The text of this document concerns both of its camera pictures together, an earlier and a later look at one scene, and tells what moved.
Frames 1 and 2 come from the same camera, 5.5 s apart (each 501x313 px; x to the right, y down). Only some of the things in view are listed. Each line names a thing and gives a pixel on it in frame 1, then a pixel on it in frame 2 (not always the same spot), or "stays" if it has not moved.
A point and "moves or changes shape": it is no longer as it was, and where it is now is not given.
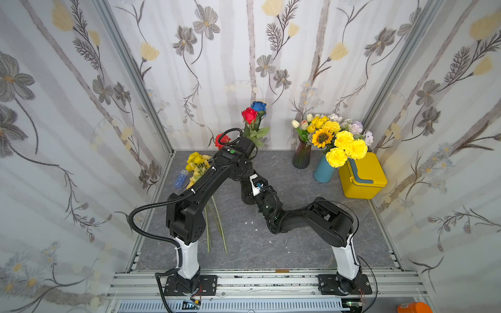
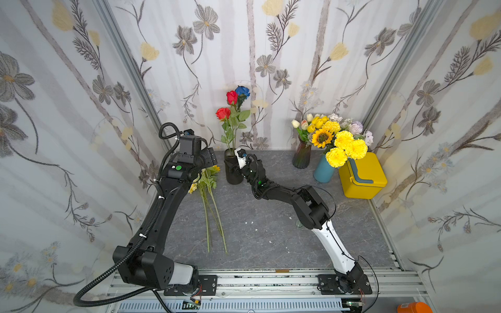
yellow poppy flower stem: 207,229 stays
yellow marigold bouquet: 345,147 stays
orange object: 416,307 stays
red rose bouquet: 252,130 -> 234,117
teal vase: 324,172 stays
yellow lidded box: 363,178 stays
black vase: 247,196 moves or changes shape
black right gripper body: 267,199 -> 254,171
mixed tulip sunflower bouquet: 319,129 stays
